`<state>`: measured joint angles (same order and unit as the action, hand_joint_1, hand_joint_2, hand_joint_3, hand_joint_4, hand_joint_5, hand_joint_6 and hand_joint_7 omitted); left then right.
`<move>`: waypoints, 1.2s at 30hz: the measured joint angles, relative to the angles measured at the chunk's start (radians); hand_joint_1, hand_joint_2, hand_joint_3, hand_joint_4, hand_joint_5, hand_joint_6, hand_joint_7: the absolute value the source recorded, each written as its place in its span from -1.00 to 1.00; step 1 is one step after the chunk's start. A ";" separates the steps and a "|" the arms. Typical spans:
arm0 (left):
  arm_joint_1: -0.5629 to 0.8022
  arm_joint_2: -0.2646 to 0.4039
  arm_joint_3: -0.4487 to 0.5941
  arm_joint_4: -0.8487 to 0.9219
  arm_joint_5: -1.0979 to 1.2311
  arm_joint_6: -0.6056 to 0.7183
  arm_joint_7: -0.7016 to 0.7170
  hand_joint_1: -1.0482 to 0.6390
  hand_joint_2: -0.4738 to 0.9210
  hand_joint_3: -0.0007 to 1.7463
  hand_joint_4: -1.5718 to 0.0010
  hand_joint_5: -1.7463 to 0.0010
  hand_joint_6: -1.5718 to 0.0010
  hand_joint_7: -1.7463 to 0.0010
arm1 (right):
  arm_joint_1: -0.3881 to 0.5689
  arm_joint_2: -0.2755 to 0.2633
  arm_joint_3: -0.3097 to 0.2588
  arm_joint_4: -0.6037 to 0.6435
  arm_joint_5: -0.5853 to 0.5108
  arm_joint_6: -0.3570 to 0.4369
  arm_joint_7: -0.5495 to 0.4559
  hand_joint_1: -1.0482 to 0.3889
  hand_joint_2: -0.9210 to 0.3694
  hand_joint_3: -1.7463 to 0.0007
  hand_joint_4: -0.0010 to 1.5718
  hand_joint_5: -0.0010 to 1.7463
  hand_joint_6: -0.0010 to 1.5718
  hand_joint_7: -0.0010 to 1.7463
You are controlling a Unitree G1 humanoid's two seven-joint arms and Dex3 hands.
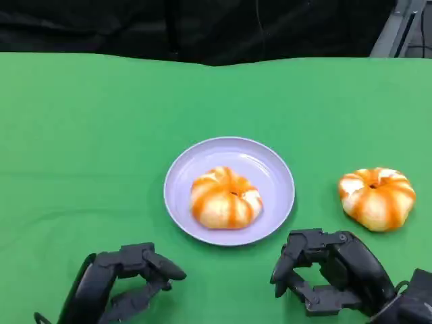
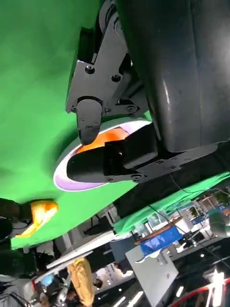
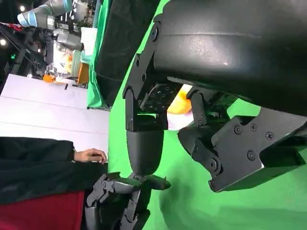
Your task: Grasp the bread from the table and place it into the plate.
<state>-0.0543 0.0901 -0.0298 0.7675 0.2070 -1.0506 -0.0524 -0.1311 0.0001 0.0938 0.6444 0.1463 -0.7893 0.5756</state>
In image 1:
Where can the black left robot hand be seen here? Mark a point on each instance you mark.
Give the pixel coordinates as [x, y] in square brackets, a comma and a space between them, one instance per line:
[91, 287]

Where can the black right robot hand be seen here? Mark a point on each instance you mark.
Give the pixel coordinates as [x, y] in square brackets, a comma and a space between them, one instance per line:
[357, 266]

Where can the orange white toy bread roll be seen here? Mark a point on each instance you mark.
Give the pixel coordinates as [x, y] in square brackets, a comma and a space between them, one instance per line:
[222, 206]
[378, 206]

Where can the green table cloth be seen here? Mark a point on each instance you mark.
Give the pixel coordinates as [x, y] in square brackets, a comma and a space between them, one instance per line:
[101, 135]

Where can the lilac plate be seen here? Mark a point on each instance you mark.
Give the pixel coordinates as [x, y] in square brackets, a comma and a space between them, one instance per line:
[192, 168]

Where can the black backdrop curtain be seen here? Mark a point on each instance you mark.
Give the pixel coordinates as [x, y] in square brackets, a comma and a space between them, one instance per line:
[168, 27]

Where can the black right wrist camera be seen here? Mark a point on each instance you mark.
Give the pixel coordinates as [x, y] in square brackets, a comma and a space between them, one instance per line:
[418, 300]

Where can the grey metal frame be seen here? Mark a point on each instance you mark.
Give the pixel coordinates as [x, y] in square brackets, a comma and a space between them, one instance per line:
[393, 30]

